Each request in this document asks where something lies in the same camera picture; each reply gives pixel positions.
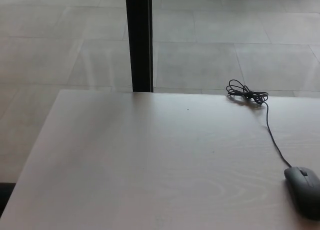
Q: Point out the black computer mouse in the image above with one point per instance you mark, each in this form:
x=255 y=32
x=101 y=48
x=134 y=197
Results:
x=303 y=190

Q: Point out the black vertical post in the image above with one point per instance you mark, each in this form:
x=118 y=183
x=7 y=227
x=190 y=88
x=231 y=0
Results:
x=140 y=39

